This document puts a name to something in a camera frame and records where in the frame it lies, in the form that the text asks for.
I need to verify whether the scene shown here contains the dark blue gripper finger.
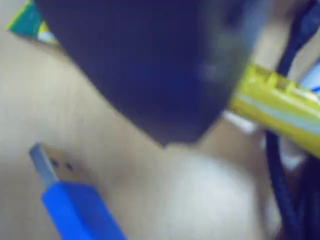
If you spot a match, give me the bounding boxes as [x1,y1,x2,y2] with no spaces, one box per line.
[34,0,273,149]

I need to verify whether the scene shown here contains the yellow instant coffee stick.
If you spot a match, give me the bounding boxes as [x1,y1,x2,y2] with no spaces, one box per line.
[6,0,320,160]

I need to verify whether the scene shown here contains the blue USB cable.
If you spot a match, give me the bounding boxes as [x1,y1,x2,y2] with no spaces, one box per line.
[28,142,128,240]

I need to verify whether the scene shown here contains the black coiled USB cable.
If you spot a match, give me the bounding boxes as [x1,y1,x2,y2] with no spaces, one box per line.
[264,0,320,240]

